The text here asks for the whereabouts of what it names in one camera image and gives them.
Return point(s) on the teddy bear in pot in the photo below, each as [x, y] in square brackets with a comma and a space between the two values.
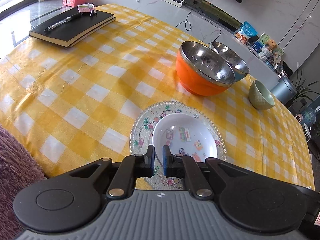
[268, 48]

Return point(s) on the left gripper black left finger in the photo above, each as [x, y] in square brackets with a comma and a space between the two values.
[124, 174]

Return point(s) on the clear glass sticker plate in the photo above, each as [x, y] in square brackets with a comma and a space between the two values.
[141, 138]

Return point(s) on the green ceramic bowl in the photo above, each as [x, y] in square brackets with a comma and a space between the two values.
[260, 97]

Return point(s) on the orange steel bowl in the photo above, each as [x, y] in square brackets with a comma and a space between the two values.
[202, 71]

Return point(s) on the blue steel bowl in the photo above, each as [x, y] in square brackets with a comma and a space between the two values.
[239, 66]

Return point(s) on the small white sticker plate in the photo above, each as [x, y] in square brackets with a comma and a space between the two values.
[187, 134]

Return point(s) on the blue snack bag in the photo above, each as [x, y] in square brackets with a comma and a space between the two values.
[245, 32]

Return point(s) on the black pen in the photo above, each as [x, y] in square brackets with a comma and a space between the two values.
[61, 22]

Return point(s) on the potted long leaf plant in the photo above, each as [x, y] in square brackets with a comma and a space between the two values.
[302, 90]

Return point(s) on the black notebook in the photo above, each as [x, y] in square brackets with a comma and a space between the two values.
[68, 34]

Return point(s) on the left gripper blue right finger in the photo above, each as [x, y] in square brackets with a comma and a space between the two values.
[187, 169]

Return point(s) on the grey metal trash bin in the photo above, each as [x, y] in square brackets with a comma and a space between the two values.
[284, 90]

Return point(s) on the yellow checked tablecloth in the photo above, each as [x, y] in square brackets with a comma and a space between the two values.
[72, 106]

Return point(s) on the blue water jug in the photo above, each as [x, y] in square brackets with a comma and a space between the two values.
[309, 116]

